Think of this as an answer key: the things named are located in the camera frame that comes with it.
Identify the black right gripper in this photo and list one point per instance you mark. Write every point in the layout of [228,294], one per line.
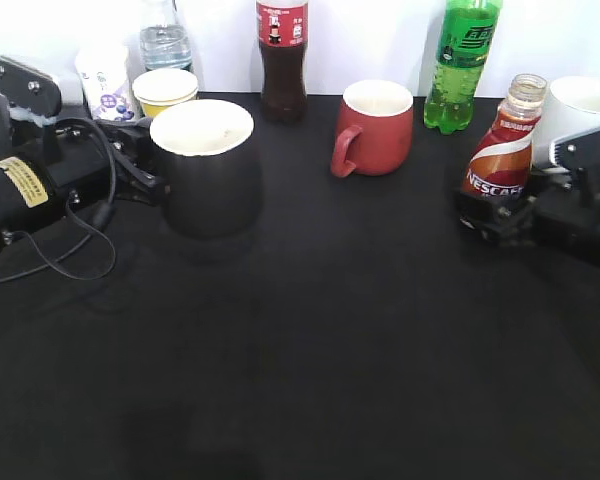
[566,213]

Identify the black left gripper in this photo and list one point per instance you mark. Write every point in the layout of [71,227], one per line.
[77,155]

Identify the Nescafe coffee bottle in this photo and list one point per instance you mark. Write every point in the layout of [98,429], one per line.
[501,164]

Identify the black mug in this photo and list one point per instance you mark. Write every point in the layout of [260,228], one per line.
[206,152]

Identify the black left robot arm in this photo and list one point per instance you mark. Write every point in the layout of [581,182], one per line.
[23,193]

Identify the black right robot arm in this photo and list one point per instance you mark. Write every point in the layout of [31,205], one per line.
[536,184]

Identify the white mug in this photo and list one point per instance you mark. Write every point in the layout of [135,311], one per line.
[572,106]

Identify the red mug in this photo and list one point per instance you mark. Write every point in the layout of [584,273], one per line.
[374,129]

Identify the green sprite bottle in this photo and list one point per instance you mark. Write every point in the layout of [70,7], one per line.
[462,51]

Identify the yellow paper cup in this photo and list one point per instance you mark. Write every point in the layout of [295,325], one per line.
[159,89]

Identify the white blueberry milk carton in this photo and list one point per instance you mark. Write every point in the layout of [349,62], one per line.
[103,70]

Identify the clear water bottle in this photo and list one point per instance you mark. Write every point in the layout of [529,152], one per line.
[163,40]

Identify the cola bottle red label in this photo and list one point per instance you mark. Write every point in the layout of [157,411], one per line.
[283,30]

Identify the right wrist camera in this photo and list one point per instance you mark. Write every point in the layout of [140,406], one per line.
[569,153]

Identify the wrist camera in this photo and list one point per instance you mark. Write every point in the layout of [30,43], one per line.
[569,153]
[34,90]

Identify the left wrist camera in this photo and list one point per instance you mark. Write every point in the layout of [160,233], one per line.
[34,90]

